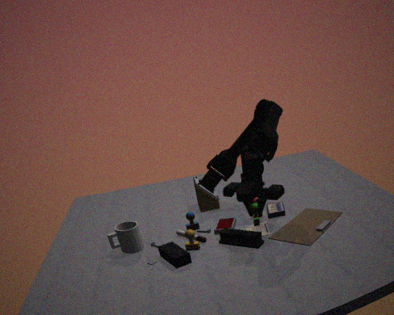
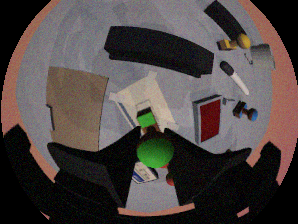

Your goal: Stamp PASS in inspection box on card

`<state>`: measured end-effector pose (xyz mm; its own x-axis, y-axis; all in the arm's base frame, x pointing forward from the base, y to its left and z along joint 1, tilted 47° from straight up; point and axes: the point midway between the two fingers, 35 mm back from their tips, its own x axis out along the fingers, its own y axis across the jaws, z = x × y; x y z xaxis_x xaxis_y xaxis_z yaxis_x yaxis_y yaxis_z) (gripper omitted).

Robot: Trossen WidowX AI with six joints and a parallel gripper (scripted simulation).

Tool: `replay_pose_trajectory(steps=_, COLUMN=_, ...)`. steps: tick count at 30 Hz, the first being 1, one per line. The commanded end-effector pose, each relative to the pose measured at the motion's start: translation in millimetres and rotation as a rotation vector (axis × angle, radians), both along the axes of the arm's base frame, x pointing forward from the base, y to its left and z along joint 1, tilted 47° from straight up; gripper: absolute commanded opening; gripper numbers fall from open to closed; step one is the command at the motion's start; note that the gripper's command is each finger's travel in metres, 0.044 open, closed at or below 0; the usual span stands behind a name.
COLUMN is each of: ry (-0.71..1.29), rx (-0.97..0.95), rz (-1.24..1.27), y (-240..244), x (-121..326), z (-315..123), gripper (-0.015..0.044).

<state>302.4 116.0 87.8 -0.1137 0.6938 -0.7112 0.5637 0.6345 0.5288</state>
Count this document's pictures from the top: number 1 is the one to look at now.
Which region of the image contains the dark grey mug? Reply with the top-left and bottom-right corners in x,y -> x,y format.
107,221 -> 145,254

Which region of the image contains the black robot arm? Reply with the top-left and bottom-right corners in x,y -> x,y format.
199,99 -> 283,203

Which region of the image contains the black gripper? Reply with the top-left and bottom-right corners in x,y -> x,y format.
223,170 -> 285,217

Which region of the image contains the cream inspection card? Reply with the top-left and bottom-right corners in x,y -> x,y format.
245,221 -> 272,236

